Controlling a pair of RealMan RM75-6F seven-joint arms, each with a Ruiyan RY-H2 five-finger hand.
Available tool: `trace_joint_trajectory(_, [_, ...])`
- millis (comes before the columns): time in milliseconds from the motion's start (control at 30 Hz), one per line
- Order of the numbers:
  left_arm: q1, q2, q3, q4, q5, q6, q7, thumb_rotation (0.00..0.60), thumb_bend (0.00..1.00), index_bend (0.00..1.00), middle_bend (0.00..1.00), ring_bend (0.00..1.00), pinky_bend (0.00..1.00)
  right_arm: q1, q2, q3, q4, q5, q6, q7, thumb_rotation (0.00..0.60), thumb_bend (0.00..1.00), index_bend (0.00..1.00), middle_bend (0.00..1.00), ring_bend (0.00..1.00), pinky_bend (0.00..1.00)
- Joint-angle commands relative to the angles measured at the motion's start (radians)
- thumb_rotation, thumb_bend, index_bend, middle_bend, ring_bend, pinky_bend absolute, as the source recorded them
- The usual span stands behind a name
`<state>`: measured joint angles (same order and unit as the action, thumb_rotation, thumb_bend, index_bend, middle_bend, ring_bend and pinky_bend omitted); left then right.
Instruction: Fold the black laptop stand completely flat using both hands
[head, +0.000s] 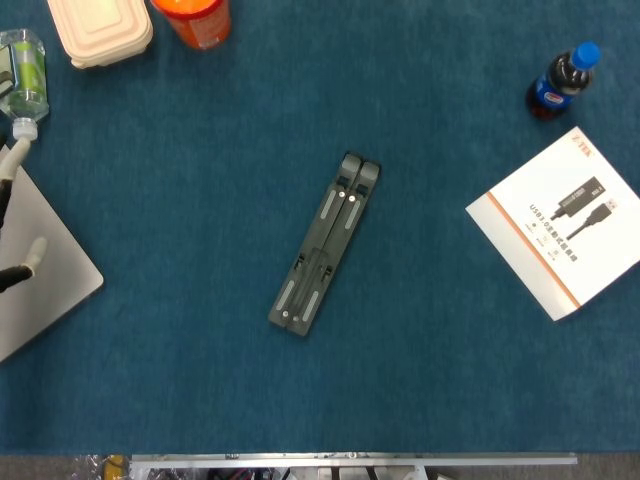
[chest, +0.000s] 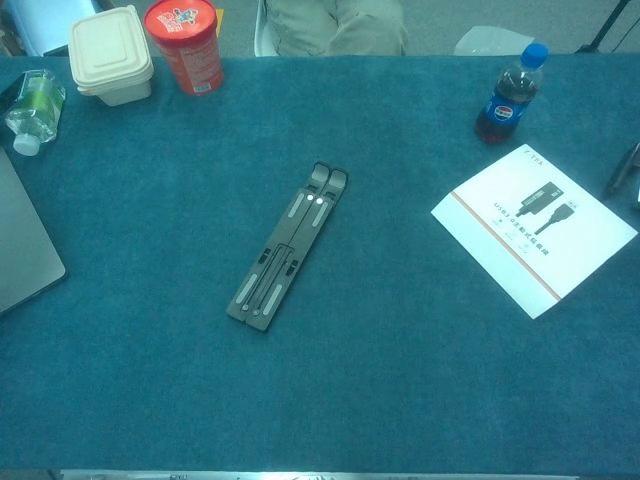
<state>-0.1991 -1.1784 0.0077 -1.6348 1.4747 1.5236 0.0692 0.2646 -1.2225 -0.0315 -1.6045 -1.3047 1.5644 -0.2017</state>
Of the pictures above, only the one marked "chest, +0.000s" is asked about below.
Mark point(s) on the cola bottle with blue cap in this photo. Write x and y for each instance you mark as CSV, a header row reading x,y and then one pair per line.
x,y
502,112

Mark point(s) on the grey closed laptop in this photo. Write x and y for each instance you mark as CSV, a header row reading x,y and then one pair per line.
x,y
25,240

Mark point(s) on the black folding laptop stand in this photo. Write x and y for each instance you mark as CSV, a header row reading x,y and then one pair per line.
x,y
285,250

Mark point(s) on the light blue chair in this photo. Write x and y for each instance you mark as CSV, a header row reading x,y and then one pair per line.
x,y
40,25

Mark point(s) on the beige lidded food container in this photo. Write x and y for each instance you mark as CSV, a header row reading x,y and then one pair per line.
x,y
110,55

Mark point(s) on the blue felt table cloth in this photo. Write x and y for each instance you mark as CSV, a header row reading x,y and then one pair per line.
x,y
320,400

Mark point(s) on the black tripod leg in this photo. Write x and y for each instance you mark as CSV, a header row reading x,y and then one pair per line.
x,y
607,22

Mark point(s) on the clear green-label water bottle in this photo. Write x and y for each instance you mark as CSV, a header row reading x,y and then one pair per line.
x,y
35,105

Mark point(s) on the seated person in beige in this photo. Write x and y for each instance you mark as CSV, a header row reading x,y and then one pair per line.
x,y
325,25

